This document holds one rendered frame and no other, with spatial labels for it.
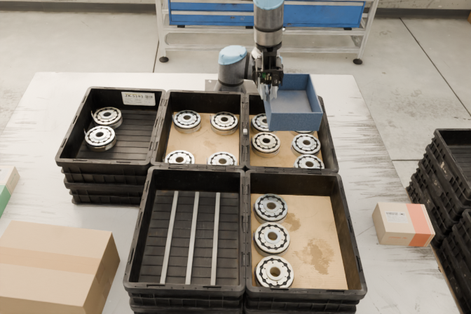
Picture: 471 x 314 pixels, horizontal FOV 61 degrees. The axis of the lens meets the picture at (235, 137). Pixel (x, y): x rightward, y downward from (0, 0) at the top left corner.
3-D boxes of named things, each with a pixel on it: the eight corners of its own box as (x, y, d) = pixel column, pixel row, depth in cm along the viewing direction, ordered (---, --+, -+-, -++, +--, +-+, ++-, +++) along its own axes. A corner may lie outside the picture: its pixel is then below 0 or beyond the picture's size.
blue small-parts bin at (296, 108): (261, 90, 133) (263, 72, 128) (305, 90, 134) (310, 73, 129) (268, 131, 119) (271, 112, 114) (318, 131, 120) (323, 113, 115)
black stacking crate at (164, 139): (169, 113, 163) (167, 90, 155) (242, 115, 164) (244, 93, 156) (153, 189, 134) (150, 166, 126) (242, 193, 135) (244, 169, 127)
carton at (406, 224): (379, 244, 135) (385, 231, 130) (371, 214, 144) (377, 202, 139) (427, 247, 135) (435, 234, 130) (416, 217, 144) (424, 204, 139)
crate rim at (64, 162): (90, 90, 156) (88, 85, 154) (167, 94, 157) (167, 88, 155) (54, 167, 127) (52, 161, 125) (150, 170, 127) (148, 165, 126)
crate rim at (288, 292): (244, 174, 128) (245, 169, 126) (338, 177, 128) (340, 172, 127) (245, 296, 99) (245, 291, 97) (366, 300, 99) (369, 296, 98)
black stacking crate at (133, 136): (94, 110, 162) (89, 87, 155) (168, 113, 163) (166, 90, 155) (62, 186, 134) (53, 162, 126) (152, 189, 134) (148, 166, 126)
